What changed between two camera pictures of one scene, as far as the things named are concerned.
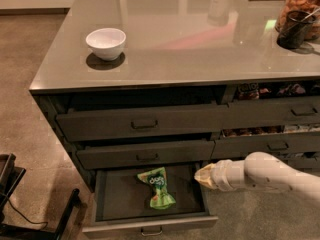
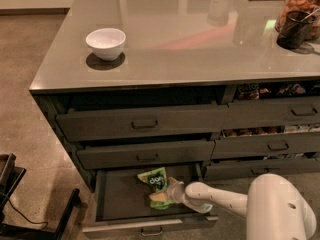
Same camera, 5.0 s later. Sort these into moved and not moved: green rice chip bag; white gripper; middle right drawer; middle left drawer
Moved: white gripper
Not moved: middle right drawer; middle left drawer; green rice chip bag
